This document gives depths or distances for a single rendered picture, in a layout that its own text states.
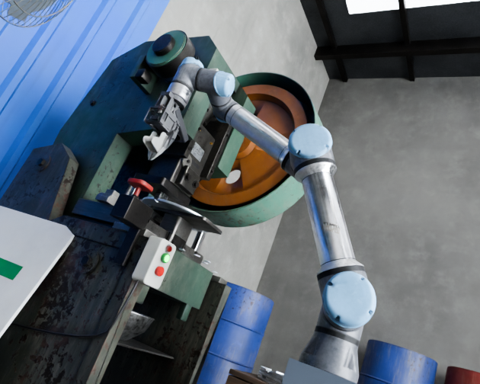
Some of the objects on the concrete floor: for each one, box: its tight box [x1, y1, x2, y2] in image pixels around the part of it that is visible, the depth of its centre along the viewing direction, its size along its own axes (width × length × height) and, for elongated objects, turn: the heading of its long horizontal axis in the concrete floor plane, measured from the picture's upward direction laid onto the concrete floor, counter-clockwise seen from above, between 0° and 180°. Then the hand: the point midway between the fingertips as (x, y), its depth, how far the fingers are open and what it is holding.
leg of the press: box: [100, 275, 232, 384], centre depth 178 cm, size 92×12×90 cm, turn 106°
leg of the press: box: [0, 143, 158, 384], centre depth 136 cm, size 92×12×90 cm, turn 106°
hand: (153, 157), depth 125 cm, fingers closed
